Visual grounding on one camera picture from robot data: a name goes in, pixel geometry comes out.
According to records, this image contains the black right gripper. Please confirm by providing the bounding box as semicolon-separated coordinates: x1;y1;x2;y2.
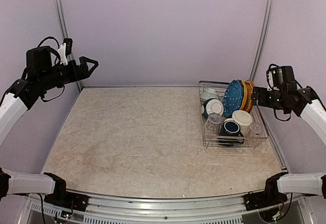
252;86;286;110

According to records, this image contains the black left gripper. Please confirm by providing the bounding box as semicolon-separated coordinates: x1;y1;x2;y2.
39;55;98;91

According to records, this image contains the yellow polka dot plate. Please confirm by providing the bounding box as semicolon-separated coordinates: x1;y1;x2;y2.
240;80;252;112

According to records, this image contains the blue polka dot plate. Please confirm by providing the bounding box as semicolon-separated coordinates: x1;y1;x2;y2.
223;80;244;118

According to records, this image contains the small clear glass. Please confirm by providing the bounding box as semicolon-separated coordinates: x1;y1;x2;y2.
248;123;264;137

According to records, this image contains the large clear glass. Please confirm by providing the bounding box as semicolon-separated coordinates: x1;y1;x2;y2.
205;113;224;135

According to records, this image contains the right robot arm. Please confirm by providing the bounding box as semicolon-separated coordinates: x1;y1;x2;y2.
251;64;325;206

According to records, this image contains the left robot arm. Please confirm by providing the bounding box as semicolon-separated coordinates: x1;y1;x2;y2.
1;36;99;206

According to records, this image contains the white mug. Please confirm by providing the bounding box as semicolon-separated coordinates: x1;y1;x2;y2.
232;110;253;136

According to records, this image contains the dark blue mug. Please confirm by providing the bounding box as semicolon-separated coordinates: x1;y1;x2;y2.
218;118;244;147

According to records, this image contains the teal white bowl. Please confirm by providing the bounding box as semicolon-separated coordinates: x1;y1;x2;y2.
201;98;224;119

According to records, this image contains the light green bowl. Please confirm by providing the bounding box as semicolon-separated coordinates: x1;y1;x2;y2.
200;88;220;102

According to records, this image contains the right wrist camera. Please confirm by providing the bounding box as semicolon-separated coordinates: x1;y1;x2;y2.
266;68;274;91

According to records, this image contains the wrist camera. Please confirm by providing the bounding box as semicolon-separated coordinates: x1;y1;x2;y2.
58;38;73;66
266;68;274;91

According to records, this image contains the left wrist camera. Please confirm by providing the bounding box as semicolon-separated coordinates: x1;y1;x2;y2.
58;38;73;66

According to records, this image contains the wire dish rack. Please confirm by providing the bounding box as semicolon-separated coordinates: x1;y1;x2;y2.
198;79;269;149

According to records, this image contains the back aluminium rail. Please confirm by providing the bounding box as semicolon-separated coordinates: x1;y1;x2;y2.
81;84;201;89

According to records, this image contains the aluminium rail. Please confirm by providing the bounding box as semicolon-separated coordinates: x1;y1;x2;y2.
81;84;201;89
18;194;316;223

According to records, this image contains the left aluminium post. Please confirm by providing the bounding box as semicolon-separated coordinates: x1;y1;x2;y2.
50;0;84;92

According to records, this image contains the aluminium post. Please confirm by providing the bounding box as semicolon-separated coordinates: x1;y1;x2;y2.
50;0;84;92
250;0;274;81

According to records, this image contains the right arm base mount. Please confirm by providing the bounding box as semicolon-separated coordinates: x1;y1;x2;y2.
243;172;288;211

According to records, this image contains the right aluminium post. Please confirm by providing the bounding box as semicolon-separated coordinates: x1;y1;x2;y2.
250;0;274;81

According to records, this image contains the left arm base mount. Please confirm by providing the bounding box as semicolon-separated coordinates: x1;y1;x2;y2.
44;173;89;212

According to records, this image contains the front aluminium rail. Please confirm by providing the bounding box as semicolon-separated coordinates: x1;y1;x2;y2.
18;194;316;223

